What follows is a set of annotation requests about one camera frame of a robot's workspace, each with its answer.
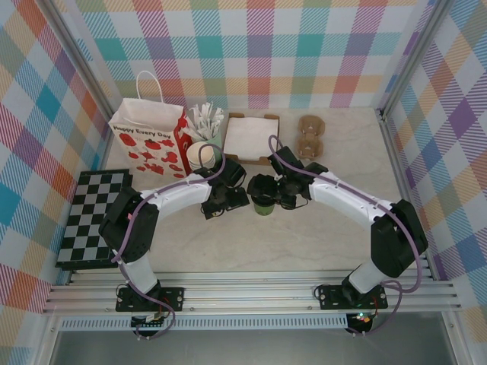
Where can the green paper coffee cup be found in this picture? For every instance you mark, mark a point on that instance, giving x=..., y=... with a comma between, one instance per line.
x=263, y=209

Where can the brown cardboard cup carrier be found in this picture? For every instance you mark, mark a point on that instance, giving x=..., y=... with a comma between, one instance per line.
x=310, y=137

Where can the white red printed paper bag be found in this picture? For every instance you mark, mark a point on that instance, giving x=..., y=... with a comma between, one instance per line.
x=144, y=152

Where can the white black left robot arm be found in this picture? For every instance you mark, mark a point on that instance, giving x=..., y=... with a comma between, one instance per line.
x=171, y=194

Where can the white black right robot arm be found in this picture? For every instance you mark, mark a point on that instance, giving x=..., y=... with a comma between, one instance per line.
x=342, y=194

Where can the mint green holder cup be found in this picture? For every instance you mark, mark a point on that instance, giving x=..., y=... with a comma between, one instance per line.
x=215, y=137

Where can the white napkin stack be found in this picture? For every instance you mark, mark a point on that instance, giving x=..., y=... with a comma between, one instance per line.
x=251, y=137

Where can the white paper wrapped straws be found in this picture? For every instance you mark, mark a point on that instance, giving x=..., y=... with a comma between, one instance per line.
x=205, y=118

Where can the black silver chessboard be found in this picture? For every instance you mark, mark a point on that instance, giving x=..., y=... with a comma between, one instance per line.
x=87, y=213

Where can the aluminium side rail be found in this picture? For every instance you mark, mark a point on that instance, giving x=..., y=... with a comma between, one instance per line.
x=395, y=159

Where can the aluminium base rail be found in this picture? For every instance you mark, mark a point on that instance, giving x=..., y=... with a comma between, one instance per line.
x=247, y=292

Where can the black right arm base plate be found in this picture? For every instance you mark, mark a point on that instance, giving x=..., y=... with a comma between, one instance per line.
x=327, y=296

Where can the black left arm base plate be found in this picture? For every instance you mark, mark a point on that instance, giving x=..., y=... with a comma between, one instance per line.
x=173, y=296

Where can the right aluminium frame post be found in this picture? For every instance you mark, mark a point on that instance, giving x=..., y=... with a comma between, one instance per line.
x=412, y=57

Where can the aluminium frame post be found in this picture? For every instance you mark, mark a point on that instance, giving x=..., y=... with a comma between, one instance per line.
x=412, y=57
x=83, y=57

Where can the left aluminium frame post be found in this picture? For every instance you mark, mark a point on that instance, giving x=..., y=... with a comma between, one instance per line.
x=83, y=57

